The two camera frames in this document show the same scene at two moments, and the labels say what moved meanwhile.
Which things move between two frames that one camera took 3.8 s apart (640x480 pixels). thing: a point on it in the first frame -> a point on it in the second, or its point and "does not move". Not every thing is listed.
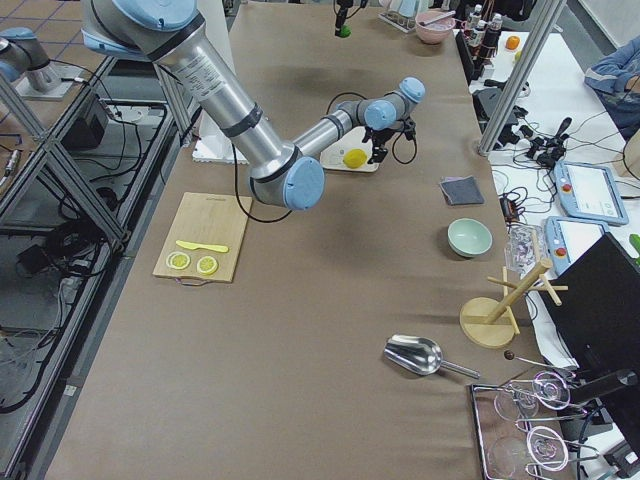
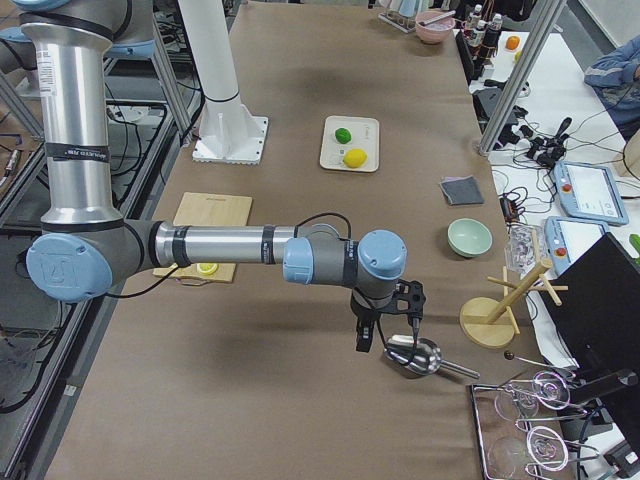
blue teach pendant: [589, 192] does not move
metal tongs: [437, 19] does not move
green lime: [345, 31] -> [343, 135]
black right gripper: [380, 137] -> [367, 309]
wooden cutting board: [206, 219] does not move
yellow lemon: [355, 158] does not move
